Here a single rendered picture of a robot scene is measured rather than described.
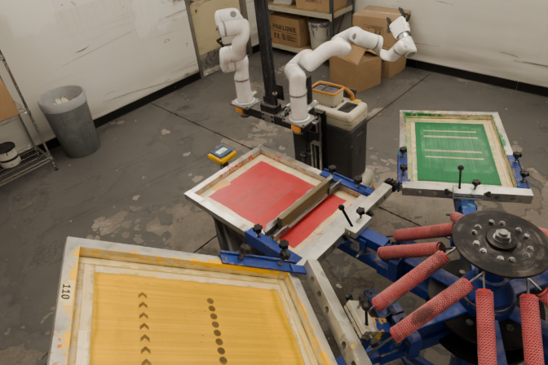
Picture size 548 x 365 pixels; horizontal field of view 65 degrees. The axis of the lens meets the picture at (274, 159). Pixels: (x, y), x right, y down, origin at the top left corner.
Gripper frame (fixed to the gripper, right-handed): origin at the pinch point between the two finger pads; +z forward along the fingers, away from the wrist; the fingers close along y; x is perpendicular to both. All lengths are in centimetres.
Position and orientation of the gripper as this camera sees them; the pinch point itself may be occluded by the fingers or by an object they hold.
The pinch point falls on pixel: (394, 14)
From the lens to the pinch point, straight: 279.0
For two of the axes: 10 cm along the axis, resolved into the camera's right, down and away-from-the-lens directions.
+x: 7.7, 0.1, 6.4
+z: -2.5, -9.2, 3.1
